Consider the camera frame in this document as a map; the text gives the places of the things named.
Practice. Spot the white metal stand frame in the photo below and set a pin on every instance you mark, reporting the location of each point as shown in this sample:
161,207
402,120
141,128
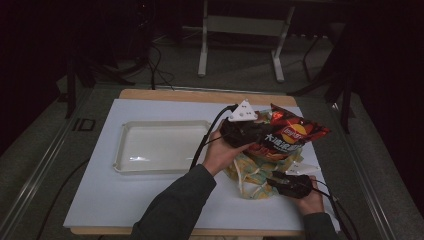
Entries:
245,25

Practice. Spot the person's right hand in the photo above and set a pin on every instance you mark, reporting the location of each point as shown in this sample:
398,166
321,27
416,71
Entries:
311,203

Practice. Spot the orange-print fabric bag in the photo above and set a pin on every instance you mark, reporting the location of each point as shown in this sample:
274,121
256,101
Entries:
253,176

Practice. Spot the white plastic tray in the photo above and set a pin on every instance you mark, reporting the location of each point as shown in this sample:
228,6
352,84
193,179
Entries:
163,146

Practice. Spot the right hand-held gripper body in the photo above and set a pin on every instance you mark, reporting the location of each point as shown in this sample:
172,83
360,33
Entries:
296,186

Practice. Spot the white table mat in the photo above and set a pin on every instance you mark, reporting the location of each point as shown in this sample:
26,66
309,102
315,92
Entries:
116,200

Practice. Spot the red chip bag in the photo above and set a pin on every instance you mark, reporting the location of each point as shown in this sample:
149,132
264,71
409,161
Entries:
293,133

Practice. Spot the person's left hand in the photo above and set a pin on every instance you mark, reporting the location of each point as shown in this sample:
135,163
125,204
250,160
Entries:
218,155

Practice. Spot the black stand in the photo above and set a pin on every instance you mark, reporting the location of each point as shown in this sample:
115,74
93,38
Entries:
71,86
346,100

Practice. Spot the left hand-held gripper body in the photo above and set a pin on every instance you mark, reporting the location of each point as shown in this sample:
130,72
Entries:
241,131

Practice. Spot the metal floor rail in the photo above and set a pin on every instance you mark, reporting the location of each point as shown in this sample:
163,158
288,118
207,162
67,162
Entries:
366,186
40,173

